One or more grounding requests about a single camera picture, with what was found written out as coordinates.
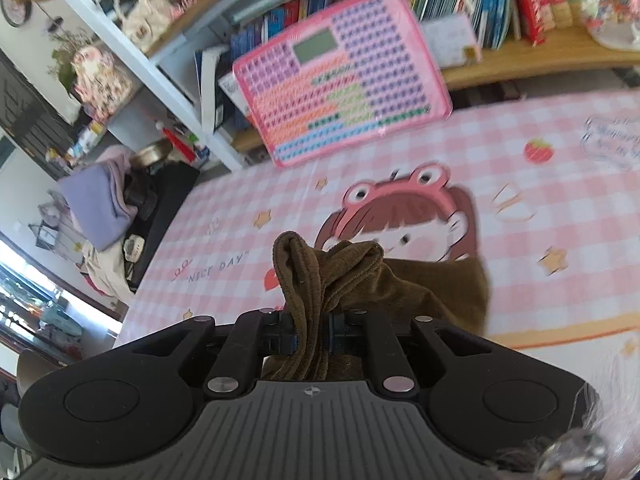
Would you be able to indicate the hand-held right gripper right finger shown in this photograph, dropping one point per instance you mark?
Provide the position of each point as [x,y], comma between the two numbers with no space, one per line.
[336,335]

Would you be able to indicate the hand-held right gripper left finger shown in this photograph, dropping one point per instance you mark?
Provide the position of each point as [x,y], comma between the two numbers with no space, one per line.
[289,335]

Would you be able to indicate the black side table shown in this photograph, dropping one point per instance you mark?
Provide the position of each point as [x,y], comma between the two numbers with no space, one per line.
[165,210]

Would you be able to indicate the red bottle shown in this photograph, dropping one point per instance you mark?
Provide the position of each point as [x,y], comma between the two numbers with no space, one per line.
[175,140]

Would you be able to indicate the pink checkered cartoon table mat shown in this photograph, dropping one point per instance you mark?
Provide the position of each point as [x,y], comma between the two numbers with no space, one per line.
[550,260]

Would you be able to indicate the gold round tin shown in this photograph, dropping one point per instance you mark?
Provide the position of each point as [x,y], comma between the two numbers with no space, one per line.
[150,154]

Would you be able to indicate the purple folded cloth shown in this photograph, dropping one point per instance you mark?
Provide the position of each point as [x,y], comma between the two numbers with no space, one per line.
[95,200]

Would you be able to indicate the pink learning tablet toy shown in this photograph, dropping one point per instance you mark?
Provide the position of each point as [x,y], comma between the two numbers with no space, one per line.
[345,80]

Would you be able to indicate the shiny round bead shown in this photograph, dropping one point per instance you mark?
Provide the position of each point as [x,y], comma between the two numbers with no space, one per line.
[570,457]

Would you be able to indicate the white fluffy sleeve cuff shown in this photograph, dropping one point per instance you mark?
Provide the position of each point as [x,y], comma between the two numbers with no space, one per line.
[620,410]

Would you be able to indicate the floral fabric bag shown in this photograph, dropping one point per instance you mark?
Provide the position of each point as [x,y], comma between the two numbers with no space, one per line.
[102,82]

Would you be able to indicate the small white box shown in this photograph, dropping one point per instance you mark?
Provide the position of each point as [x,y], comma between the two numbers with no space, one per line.
[450,40]

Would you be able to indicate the white-framed wooden bookshelf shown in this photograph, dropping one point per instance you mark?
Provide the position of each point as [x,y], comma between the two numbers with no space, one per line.
[525,62]

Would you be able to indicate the colourful floral pouch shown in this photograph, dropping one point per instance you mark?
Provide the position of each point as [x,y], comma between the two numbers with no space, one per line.
[605,0]

